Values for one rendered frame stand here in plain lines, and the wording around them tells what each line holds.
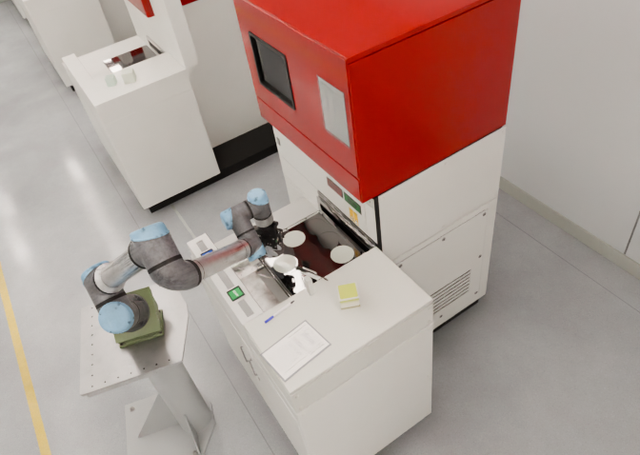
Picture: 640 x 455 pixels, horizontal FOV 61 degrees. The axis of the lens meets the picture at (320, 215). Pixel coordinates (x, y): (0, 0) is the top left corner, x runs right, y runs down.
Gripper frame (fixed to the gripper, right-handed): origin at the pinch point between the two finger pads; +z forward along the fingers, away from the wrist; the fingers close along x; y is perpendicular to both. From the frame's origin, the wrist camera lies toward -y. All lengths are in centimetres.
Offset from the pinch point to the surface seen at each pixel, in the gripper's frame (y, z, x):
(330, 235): 19.5, 3.9, 20.4
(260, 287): 1.1, 5.7, -13.7
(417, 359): 67, 30, -12
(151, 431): -59, 91, -58
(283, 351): 27, -3, -43
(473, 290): 77, 74, 63
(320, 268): 22.3, 3.8, 1.4
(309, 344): 35, -3, -37
